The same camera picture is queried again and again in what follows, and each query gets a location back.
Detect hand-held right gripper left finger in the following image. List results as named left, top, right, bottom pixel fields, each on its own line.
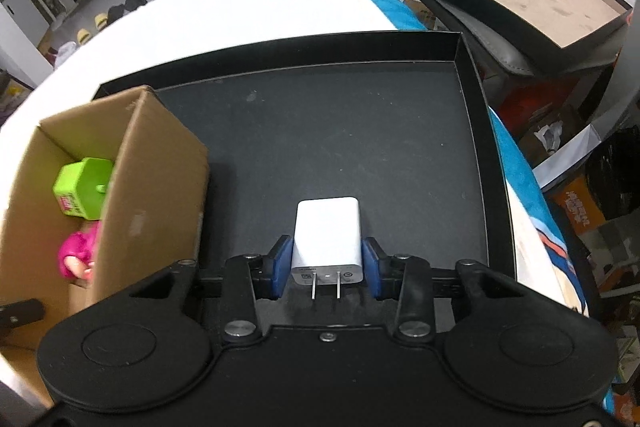
left=127, top=234, right=294, bottom=341

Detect white plug charger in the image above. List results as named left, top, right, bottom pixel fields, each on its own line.
left=290, top=196, right=365, bottom=301

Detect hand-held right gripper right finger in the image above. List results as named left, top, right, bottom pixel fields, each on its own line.
left=362, top=237, right=526, bottom=341

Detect brown cardboard box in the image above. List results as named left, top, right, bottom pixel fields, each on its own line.
left=0, top=84, right=211, bottom=408

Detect red box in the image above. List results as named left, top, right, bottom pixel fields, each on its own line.
left=500, top=74, right=581, bottom=118

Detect black plastic bag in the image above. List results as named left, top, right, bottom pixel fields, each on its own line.
left=585, top=127, right=640, bottom=219

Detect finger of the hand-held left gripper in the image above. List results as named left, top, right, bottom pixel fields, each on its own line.
left=0, top=300, right=45, bottom=334

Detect green toy box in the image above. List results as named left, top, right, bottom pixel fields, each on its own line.
left=52, top=157, right=116, bottom=222

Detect girl figurine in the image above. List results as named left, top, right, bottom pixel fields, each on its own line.
left=56, top=222, right=103, bottom=284

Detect orange printed carton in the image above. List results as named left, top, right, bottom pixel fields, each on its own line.
left=550, top=172, right=608, bottom=234

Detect black tray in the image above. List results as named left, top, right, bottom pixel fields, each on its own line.
left=92, top=31, right=516, bottom=298

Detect grey cushion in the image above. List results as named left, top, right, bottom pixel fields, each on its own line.
left=435, top=0, right=534, bottom=76

